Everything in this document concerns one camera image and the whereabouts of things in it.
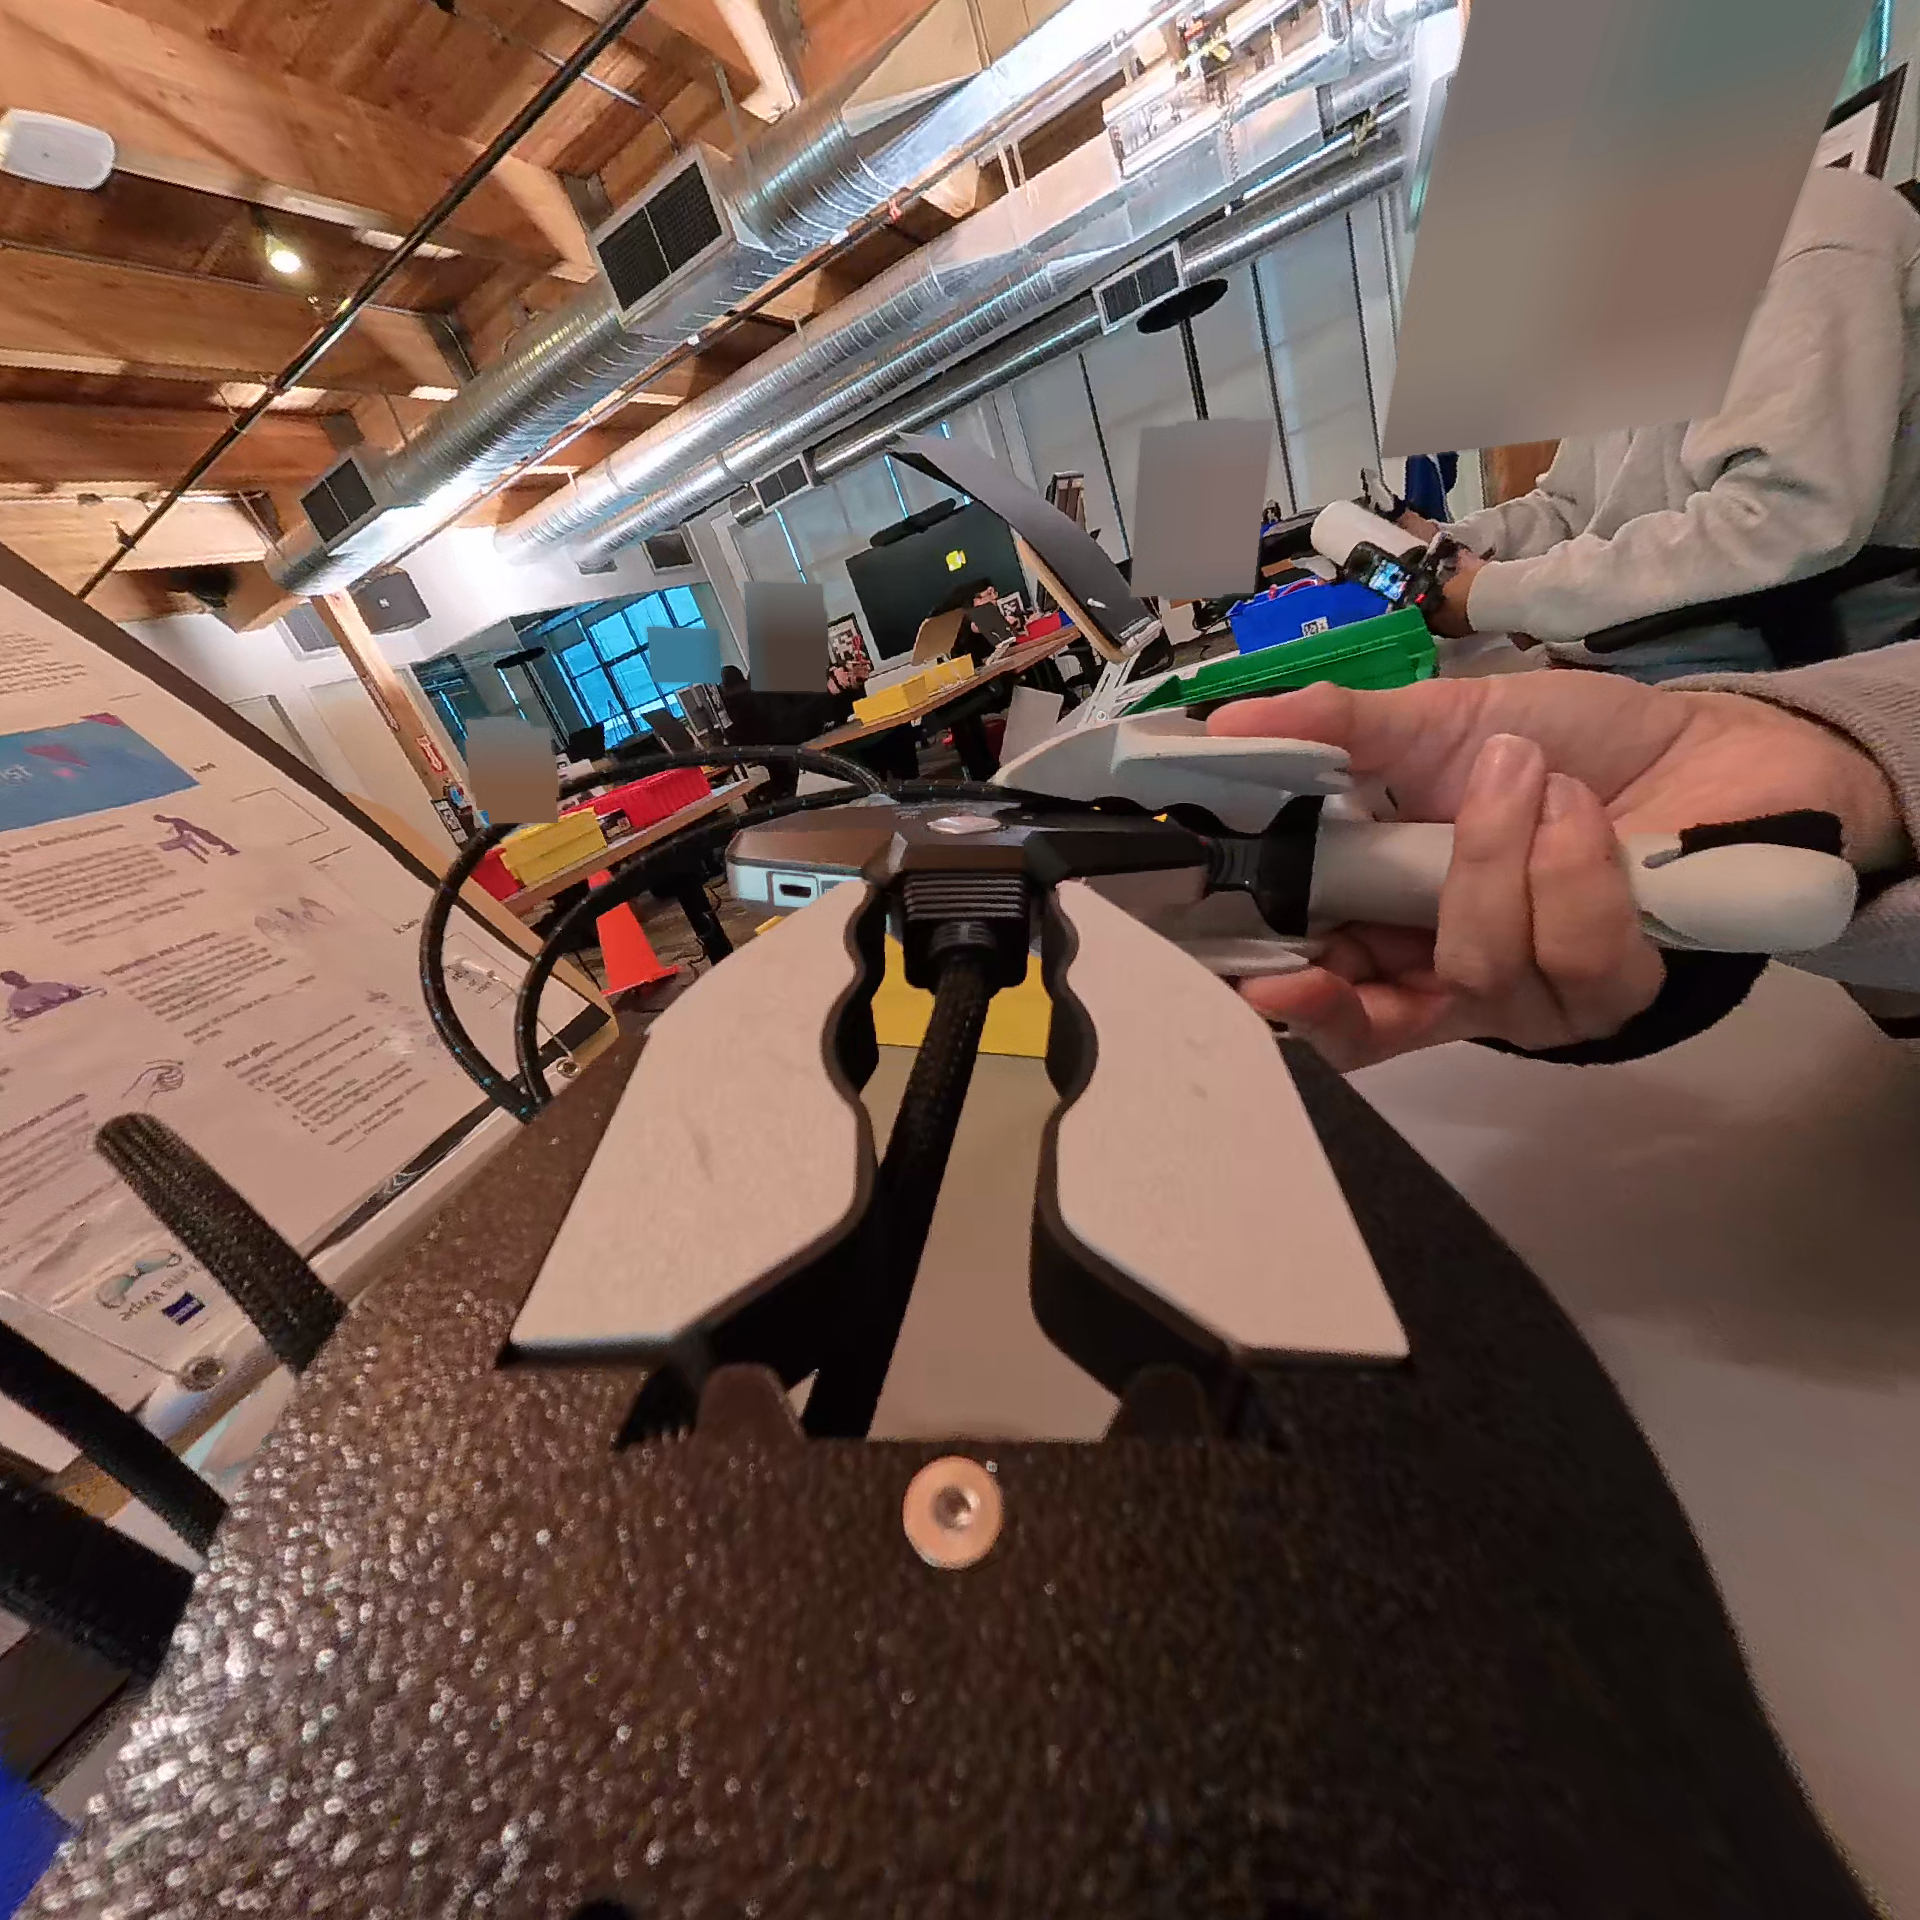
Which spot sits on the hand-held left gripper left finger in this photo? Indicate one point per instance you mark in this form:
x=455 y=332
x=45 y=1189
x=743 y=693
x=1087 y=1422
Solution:
x=704 y=1184

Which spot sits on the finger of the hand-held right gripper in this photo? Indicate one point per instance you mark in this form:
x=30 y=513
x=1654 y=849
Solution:
x=1080 y=765
x=1261 y=951

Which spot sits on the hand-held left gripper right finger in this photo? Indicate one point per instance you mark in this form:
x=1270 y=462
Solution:
x=1201 y=1201

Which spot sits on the yellow plastic bin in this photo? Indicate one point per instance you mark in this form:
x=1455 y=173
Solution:
x=901 y=703
x=552 y=850
x=1005 y=1021

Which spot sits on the blue plastic bin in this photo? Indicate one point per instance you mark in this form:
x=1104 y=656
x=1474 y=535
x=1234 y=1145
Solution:
x=30 y=1839
x=1304 y=615

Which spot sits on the person's right forearm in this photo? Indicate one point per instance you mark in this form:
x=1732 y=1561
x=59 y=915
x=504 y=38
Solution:
x=1844 y=705

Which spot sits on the person's right hand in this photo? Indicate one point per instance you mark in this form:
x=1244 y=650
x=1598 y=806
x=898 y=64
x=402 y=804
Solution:
x=1575 y=750

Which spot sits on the green plastic bin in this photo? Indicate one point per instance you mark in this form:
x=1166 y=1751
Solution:
x=1321 y=660

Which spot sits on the dark tilted display board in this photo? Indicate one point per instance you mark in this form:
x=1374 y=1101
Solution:
x=1034 y=524

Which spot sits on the orange traffic cone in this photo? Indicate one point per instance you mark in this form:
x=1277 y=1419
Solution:
x=631 y=953

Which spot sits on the wooden work table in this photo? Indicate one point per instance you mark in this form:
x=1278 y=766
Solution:
x=653 y=844

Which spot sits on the red plastic bin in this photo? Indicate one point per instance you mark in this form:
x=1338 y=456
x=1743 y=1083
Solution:
x=661 y=803

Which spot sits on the black floor lamp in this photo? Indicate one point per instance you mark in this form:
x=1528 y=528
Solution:
x=1182 y=301

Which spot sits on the blue lit window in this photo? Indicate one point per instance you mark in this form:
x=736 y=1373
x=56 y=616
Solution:
x=615 y=644

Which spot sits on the black office chair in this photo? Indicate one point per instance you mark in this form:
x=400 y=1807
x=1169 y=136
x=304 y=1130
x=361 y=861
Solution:
x=1801 y=609

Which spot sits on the lens wipe packet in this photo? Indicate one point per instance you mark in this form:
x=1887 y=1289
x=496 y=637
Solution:
x=150 y=1293

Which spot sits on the black wall screen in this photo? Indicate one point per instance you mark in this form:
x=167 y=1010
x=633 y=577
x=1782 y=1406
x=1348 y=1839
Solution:
x=915 y=600

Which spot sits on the silver ventilation duct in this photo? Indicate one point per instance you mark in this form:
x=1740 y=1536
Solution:
x=841 y=382
x=480 y=434

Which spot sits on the black wall speaker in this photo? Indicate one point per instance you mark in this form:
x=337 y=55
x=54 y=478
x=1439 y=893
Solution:
x=392 y=600

